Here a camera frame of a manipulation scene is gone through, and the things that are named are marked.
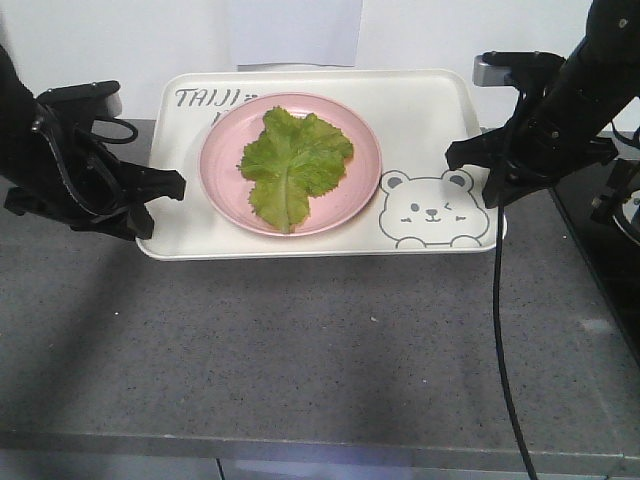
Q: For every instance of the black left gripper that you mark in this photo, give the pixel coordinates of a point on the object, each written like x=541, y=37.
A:
x=89, y=191

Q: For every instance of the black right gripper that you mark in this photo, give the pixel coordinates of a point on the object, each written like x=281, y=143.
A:
x=539, y=155

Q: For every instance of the cream bear serving tray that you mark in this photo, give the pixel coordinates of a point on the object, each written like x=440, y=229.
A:
x=420, y=205

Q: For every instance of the pink round plate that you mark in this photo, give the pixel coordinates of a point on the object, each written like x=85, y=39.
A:
x=228, y=191

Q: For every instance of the green lettuce leaf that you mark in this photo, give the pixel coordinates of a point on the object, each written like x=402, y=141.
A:
x=293, y=160

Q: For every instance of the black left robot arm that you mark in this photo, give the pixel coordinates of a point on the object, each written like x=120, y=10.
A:
x=75, y=118

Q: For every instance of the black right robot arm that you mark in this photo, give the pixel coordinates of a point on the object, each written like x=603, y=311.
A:
x=563, y=105

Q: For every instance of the white lower cabinet door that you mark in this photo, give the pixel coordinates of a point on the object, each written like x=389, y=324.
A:
x=258, y=469
x=16, y=464

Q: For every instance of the white paper on wall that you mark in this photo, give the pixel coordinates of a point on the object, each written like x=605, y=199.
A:
x=294, y=33

